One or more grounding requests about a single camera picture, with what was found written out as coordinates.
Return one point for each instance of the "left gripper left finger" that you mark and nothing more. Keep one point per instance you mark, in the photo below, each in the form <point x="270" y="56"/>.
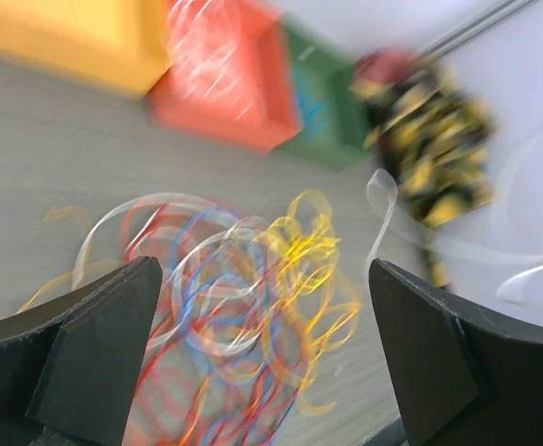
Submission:
<point x="69" y="368"/>

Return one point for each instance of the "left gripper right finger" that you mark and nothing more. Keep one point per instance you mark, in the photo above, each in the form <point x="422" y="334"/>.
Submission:
<point x="462" y="374"/>

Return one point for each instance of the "yellow plaid shirt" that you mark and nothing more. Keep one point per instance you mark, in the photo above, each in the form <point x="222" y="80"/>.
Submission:
<point x="432" y="139"/>

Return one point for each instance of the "green plastic bin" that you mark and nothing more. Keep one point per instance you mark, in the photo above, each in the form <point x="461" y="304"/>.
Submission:
<point x="333" y="122"/>

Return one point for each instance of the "pink cloth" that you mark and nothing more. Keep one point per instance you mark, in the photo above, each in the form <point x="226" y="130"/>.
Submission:
<point x="386" y="66"/>

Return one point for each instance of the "yellow plastic bin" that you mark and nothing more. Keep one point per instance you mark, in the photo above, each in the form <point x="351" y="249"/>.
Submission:
<point x="117" y="45"/>

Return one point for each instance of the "orange plastic bin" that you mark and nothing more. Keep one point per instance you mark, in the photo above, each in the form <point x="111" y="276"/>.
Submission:
<point x="229" y="76"/>

